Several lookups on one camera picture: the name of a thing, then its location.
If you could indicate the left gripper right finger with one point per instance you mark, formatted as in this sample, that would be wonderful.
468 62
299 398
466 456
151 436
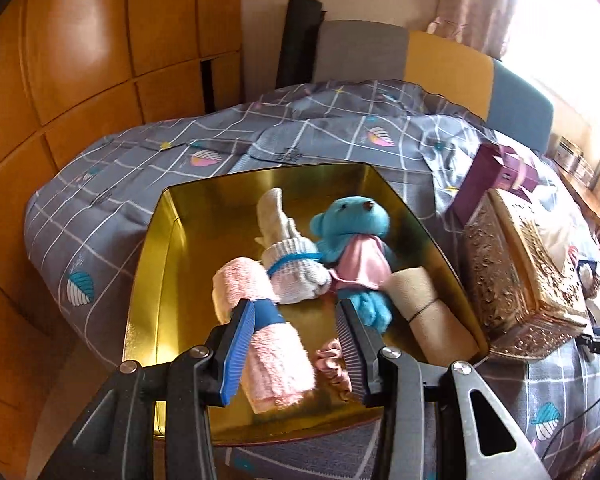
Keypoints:
359 347

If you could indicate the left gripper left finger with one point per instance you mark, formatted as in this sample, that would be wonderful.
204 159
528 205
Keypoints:
231 351

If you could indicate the pink towel blue band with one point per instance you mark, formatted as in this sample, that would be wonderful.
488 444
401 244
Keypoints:
278 373

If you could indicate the brown satin scrunchie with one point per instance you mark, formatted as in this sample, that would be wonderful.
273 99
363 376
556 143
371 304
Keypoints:
591 286

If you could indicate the beige cloth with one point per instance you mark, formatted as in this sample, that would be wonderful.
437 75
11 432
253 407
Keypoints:
442 338

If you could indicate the white sock blue band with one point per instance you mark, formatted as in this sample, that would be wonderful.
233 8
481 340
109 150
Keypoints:
291 260

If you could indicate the blue tempo tissue pack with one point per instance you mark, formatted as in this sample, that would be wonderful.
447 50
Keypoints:
586 269

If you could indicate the blue teddy bear pink dress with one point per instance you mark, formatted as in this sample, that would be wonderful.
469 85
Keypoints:
351 239

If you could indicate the ornate gold tissue box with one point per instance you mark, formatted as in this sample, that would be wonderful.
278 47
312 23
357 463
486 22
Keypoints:
527 304

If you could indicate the grey checked bed quilt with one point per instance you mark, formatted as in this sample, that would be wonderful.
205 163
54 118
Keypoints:
131 261

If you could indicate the purple tissue carton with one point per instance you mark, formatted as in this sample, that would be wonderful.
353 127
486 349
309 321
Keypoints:
494 166

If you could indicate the grey yellow blue headboard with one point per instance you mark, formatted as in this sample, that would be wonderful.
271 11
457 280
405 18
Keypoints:
354 50

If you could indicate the black rolled mat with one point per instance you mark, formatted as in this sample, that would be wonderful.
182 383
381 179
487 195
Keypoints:
296 59

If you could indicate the wooden wardrobe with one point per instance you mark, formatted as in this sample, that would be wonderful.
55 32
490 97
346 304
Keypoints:
71 73

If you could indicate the pink floral curtain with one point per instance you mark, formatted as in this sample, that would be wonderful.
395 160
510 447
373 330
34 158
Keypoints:
478 24

